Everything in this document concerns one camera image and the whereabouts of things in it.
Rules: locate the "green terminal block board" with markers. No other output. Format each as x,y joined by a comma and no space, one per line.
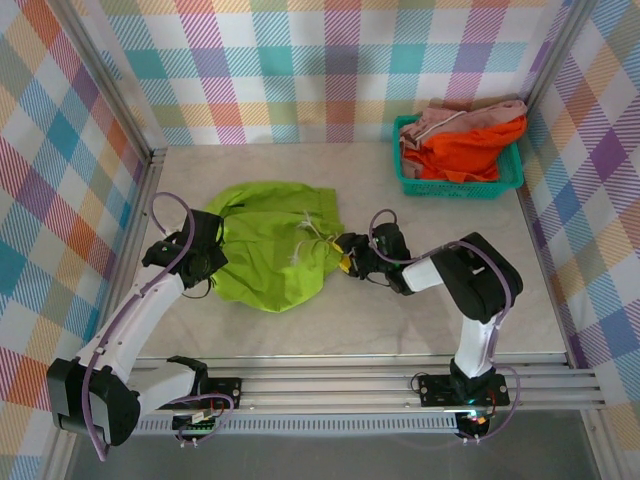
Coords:
197,425

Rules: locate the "dusty pink shorts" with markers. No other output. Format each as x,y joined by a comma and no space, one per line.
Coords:
465,117

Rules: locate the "teal plastic basket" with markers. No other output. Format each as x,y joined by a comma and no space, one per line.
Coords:
450,190

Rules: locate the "lime green shorts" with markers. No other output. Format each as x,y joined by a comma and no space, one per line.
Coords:
270,260

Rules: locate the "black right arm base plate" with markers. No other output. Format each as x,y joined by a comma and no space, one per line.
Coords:
435,390

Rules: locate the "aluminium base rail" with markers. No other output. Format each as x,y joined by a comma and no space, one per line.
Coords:
325,387

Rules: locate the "small lit controller board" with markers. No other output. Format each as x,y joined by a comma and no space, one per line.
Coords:
475,419

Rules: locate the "orange shorts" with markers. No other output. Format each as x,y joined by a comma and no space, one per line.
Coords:
460,150

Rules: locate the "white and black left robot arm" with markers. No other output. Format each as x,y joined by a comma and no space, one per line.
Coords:
150,310

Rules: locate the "aluminium side rail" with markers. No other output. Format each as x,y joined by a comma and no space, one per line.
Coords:
558,300
141,200

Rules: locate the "aluminium frame post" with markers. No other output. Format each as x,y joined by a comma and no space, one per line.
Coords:
119,85
560,50

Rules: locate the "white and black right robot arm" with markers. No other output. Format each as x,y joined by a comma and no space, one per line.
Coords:
475,345

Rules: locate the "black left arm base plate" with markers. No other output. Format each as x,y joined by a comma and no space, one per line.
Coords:
225,391

